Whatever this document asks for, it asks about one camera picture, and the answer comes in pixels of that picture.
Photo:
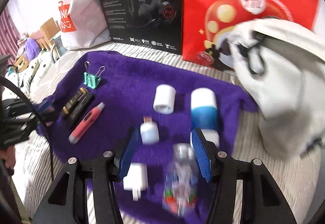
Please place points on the white charger plug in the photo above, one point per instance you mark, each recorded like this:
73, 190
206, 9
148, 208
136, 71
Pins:
136, 180

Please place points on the floral white pillow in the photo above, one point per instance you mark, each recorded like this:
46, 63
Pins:
29, 78

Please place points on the pink white pen device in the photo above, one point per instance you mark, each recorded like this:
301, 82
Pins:
86, 123

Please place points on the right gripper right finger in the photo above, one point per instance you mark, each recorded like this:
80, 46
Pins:
262, 200

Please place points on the black headset box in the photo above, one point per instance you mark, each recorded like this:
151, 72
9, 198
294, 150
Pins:
151, 23

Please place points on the small white usb adapter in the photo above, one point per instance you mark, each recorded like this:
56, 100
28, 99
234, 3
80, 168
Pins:
149, 131

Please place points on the grey Nike backpack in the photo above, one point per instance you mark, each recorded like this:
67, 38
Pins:
281, 65

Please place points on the purple towel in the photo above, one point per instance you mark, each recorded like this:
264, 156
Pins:
128, 89

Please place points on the white Miniso plastic bag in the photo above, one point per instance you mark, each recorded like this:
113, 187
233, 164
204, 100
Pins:
82, 24

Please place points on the clear candy bottle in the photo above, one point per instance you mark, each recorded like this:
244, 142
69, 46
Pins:
181, 180

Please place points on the white blue tube container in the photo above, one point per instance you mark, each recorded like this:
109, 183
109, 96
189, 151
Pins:
204, 114

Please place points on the teal kettle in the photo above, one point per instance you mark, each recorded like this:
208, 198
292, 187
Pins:
58, 49

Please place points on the wooden headboard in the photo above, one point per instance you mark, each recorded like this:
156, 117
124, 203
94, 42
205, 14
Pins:
44, 38

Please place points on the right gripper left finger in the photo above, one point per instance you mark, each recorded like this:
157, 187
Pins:
66, 198

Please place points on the green binder clip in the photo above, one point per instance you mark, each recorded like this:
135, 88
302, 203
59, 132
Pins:
93, 80

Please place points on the person left hand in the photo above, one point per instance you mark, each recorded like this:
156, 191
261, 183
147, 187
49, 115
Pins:
8, 156

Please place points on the striped bed sheet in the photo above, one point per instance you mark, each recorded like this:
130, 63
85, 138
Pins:
298, 179

